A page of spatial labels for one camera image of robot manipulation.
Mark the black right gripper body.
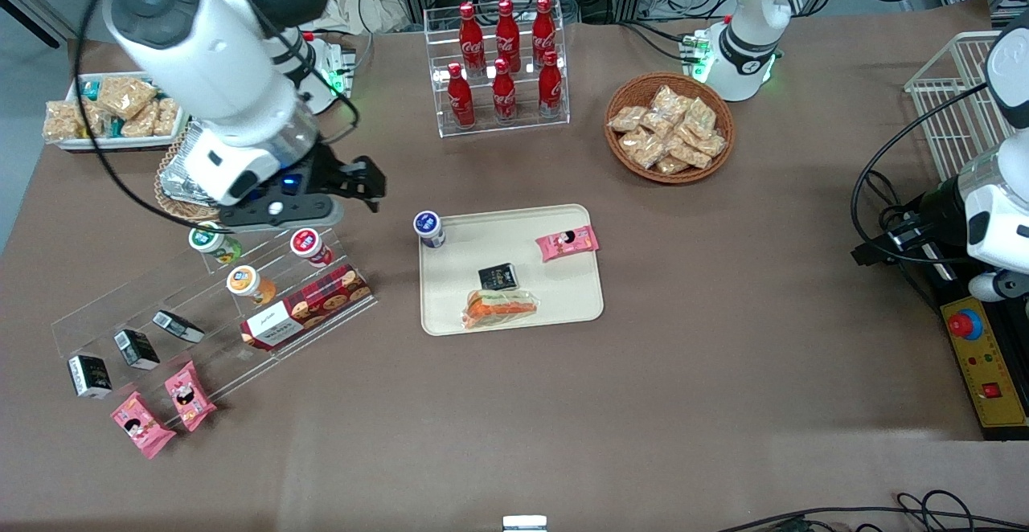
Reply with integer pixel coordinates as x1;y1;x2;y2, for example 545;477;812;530
264;141;359;203

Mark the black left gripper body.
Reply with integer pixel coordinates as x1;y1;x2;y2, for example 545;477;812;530
884;177;970;264

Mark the triangle sandwich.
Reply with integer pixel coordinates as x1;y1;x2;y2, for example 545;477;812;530
461;289;540;331

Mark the white rectangular tray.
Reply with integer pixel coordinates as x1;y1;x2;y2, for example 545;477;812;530
44;70;191;153

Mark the beige plastic serving tray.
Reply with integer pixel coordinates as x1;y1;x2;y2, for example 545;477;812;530
419;203;605;337

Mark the blue-lidded drink cup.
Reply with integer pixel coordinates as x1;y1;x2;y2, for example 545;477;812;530
412;210;447;250

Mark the red-lidded drink cup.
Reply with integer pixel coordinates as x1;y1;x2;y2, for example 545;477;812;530
289;227;334;268

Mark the clear acrylic bottle rack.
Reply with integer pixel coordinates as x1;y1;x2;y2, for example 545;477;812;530
423;2;572;140

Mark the red cola bottle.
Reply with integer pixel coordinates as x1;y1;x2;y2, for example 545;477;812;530
458;2;486;76
537;51;564;118
446;63;476;129
494;0;522;72
491;57;518;124
531;0;558;67

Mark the green-lidded drink cup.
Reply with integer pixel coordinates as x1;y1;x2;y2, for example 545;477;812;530
188;225;243;266

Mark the orange-lidded drink cup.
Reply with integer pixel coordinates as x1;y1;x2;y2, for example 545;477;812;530
225;264;277;306

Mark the red cookie box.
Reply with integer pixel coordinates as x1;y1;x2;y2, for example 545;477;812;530
239;264;373;352

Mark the silver foil container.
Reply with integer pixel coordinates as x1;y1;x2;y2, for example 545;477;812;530
158;121;219;205

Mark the oval wicker basket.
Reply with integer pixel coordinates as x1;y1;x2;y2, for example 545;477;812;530
154;143;223;223

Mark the small black box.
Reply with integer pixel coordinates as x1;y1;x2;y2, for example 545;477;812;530
478;262;520;293
67;354;113;399
113;328;161;371
152;310;205;345

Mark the yellow emergency stop box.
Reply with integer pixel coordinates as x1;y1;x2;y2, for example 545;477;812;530
938;294;1029;441

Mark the clear acrylic stepped shelf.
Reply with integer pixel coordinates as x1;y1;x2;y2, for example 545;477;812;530
51;219;379;406

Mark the pink snack packet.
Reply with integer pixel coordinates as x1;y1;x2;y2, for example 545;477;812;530
164;360;218;434
109;391;178;460
535;225;601;264

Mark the round wicker basket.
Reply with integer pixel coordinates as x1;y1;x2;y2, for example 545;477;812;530
604;72;736;186

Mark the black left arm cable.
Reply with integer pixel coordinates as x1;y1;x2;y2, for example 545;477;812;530
851;80;991;266

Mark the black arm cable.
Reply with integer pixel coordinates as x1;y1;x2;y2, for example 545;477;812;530
75;0;222;232
851;80;991;266

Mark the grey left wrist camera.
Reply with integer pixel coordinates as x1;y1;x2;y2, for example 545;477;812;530
968;270;1029;302

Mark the white wire basket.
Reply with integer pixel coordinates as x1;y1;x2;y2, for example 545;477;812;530
904;31;1007;184

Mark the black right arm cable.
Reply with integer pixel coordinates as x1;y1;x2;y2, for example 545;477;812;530
75;0;222;232

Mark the thin black cable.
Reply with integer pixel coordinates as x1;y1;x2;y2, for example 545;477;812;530
714;489;1029;532

